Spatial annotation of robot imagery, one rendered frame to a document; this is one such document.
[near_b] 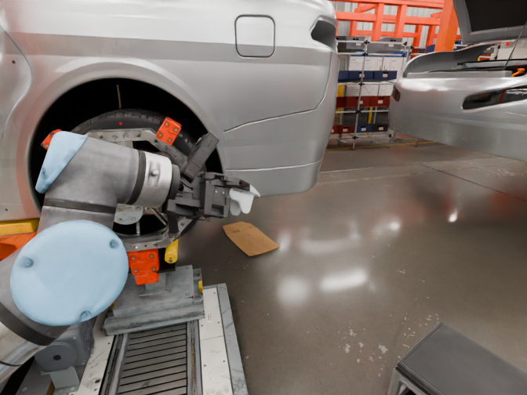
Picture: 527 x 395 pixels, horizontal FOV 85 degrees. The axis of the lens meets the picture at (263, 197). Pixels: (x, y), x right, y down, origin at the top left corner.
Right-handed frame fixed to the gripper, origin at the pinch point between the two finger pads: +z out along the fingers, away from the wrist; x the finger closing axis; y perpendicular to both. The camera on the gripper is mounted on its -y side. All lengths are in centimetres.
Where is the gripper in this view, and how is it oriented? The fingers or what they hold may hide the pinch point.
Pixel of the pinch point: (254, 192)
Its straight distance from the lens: 63.1
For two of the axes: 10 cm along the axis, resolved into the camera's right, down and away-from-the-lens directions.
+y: -0.2, 9.7, -2.4
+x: 6.5, -1.7, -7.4
